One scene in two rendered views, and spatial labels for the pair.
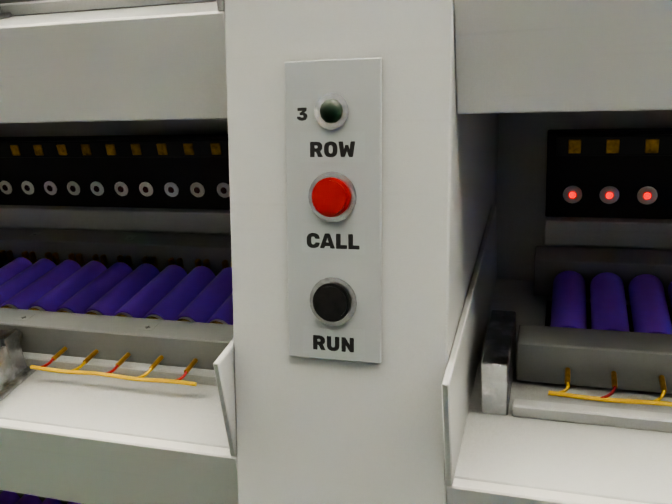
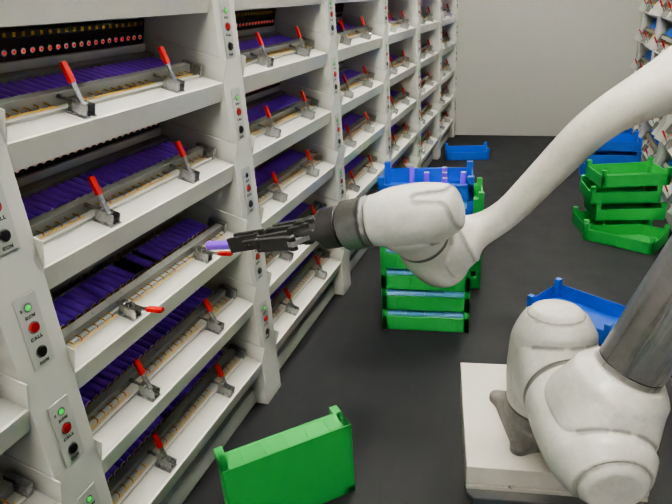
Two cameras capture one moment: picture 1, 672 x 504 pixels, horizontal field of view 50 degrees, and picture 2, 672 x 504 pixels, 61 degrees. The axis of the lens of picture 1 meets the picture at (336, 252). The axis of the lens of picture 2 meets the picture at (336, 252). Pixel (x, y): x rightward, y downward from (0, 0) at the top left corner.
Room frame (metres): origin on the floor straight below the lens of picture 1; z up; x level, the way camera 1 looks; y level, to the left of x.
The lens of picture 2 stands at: (-0.01, 1.39, 1.08)
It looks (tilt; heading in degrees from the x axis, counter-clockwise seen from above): 24 degrees down; 273
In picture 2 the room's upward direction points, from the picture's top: 4 degrees counter-clockwise
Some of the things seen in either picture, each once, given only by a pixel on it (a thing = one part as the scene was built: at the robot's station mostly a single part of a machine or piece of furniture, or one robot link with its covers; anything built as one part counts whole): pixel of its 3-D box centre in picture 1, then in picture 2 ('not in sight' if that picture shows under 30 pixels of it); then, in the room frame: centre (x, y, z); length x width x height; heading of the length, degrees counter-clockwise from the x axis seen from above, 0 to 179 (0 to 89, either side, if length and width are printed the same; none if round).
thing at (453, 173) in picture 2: not in sight; (426, 180); (-0.21, -0.43, 0.52); 0.30 x 0.20 x 0.08; 171
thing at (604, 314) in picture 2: not in sight; (580, 309); (-0.74, -0.37, 0.04); 0.30 x 0.20 x 0.08; 132
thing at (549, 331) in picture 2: not in sight; (552, 357); (-0.35, 0.46, 0.43); 0.18 x 0.16 x 0.22; 89
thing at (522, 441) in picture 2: not in sight; (541, 403); (-0.35, 0.43, 0.29); 0.22 x 0.18 x 0.06; 93
